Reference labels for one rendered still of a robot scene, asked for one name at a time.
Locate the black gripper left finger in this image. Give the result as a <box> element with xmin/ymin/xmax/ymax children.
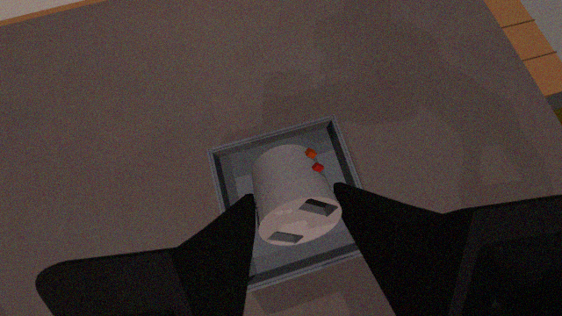
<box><xmin>35</xmin><ymin>193</ymin><xmax>256</xmax><ymax>316</ymax></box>

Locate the grey square tray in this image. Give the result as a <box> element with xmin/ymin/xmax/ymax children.
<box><xmin>206</xmin><ymin>114</ymin><xmax>363</xmax><ymax>293</ymax></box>

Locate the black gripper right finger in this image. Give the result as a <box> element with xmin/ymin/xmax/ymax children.
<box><xmin>334</xmin><ymin>183</ymin><xmax>562</xmax><ymax>316</ymax></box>

